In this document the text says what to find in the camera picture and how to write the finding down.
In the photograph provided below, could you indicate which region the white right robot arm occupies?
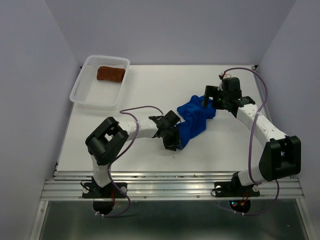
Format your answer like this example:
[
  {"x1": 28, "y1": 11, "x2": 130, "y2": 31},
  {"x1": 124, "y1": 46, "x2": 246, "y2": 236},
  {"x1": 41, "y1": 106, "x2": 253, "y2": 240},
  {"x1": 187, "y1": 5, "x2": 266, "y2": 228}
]
[{"x1": 202, "y1": 77, "x2": 302, "y2": 198}]

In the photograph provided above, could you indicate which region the white plastic basket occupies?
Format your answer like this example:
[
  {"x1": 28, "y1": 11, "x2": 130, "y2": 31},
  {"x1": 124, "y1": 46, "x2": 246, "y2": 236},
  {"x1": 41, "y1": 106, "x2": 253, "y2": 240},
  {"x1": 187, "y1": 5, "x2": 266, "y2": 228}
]
[{"x1": 69, "y1": 55, "x2": 130, "y2": 110}]

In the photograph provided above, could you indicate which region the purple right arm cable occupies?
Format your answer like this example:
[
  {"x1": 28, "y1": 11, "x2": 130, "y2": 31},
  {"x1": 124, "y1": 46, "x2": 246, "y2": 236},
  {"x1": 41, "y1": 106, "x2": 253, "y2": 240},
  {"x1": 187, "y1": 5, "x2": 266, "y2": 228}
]
[{"x1": 216, "y1": 67, "x2": 280, "y2": 216}]

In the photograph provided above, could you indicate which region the blue towel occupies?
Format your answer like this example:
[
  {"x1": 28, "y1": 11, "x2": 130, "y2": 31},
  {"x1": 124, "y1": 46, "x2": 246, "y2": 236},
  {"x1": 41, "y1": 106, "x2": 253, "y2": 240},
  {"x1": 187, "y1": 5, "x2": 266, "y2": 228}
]
[{"x1": 177, "y1": 95, "x2": 216, "y2": 148}]

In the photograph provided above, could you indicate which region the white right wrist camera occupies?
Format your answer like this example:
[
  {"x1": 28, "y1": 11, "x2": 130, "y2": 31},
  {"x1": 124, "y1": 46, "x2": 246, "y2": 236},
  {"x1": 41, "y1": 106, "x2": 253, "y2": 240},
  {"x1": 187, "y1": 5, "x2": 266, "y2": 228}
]
[{"x1": 218, "y1": 71, "x2": 231, "y2": 91}]

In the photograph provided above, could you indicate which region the brown towel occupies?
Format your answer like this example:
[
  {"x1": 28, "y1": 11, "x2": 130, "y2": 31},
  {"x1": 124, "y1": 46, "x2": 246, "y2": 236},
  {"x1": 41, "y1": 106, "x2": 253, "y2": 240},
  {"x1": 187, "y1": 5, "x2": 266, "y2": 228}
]
[{"x1": 96, "y1": 66, "x2": 126, "y2": 83}]

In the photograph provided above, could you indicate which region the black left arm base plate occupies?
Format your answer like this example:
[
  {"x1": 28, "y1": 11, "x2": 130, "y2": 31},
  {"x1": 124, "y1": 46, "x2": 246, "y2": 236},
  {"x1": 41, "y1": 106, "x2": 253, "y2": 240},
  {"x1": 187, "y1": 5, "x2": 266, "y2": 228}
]
[{"x1": 80, "y1": 181, "x2": 127, "y2": 200}]

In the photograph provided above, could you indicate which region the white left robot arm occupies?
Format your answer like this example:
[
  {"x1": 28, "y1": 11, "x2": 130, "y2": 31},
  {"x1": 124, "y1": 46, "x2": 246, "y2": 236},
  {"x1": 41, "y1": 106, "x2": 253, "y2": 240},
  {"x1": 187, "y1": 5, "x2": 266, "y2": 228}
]
[{"x1": 82, "y1": 110, "x2": 182, "y2": 197}]

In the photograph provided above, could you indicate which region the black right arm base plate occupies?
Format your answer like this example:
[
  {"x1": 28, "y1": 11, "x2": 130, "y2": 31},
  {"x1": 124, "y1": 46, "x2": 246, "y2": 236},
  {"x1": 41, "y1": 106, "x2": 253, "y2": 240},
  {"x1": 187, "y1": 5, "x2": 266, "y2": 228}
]
[{"x1": 211, "y1": 181, "x2": 260, "y2": 198}]

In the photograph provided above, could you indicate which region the aluminium rail frame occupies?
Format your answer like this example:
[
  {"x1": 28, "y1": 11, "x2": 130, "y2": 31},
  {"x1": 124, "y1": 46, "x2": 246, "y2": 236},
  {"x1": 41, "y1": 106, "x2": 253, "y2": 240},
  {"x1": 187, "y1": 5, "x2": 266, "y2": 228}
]
[{"x1": 29, "y1": 64, "x2": 311, "y2": 240}]

